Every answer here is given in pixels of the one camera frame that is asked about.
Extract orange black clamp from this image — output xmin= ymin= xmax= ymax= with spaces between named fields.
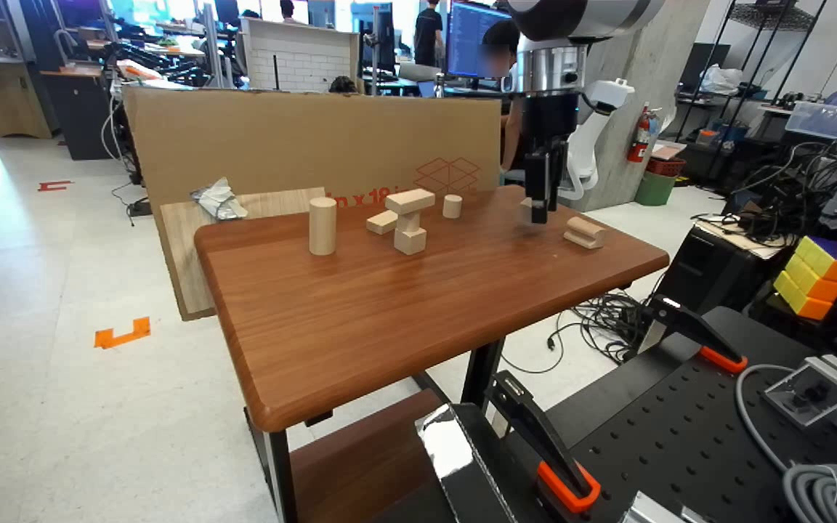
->
xmin=487 ymin=373 xmax=601 ymax=517

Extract long wooden bar block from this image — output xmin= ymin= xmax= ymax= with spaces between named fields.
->
xmin=384 ymin=188 xmax=437 ymax=214

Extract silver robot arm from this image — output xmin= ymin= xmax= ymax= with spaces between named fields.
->
xmin=508 ymin=0 xmax=666 ymax=225

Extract person with black hair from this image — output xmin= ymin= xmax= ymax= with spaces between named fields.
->
xmin=479 ymin=20 xmax=521 ymax=84

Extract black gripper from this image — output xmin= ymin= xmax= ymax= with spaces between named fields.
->
xmin=524 ymin=94 xmax=578 ymax=225

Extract computer monitor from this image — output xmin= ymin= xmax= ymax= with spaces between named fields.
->
xmin=445 ymin=0 xmax=506 ymax=81

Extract small wooden cube block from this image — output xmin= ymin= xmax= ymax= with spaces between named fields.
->
xmin=394 ymin=214 xmax=428 ymax=255

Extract green bucket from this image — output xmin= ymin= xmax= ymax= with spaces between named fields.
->
xmin=634 ymin=172 xmax=673 ymax=206

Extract flat rectangular wooden block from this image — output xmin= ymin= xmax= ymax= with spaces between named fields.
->
xmin=563 ymin=214 xmax=604 ymax=249

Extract large cardboard box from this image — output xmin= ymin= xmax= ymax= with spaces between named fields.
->
xmin=126 ymin=88 xmax=499 ymax=319

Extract colourful cube block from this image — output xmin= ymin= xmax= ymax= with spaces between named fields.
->
xmin=774 ymin=236 xmax=837 ymax=322

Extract small short wooden cylinder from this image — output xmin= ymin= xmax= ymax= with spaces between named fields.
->
xmin=442 ymin=194 xmax=463 ymax=220

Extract crumpled plastic bag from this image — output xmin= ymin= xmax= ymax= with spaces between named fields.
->
xmin=191 ymin=178 xmax=248 ymax=220

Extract black perforated board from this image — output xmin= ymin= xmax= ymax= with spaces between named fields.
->
xmin=550 ymin=307 xmax=837 ymax=523

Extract small flat wooden block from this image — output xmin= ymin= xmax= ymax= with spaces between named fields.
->
xmin=367 ymin=209 xmax=399 ymax=236

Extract grey coiled hose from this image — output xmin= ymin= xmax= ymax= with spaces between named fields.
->
xmin=732 ymin=360 xmax=837 ymax=523

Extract black tangled cables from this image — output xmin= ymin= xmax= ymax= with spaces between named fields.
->
xmin=499 ymin=288 xmax=662 ymax=379

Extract tall wooden cylinder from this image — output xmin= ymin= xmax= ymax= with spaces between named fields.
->
xmin=309 ymin=198 xmax=336 ymax=255

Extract red fire extinguisher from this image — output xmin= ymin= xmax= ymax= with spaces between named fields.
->
xmin=627 ymin=105 xmax=653 ymax=164

